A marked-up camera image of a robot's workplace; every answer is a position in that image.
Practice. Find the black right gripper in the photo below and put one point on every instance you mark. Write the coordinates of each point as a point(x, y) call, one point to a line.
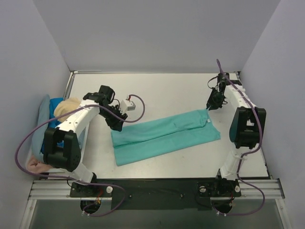
point(215, 99)

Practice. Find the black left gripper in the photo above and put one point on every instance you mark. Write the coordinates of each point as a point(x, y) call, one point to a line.
point(114, 117)

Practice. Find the teal t shirt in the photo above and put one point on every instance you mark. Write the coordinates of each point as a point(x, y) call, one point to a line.
point(158, 137)

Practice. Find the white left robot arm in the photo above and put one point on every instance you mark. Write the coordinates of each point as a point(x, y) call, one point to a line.
point(61, 144)

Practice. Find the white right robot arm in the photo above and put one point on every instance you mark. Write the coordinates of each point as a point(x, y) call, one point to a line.
point(247, 126)

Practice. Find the light blue t shirt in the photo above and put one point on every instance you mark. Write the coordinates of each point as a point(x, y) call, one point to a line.
point(34, 145)

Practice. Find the pink t shirt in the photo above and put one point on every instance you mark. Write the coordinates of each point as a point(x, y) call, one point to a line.
point(35, 166)

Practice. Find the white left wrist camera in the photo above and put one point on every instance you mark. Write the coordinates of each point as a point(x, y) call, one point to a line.
point(127, 105)

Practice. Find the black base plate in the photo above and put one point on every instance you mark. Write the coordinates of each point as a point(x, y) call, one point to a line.
point(161, 194)

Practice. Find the aluminium frame rail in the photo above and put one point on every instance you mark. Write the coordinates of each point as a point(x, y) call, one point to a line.
point(59, 190)

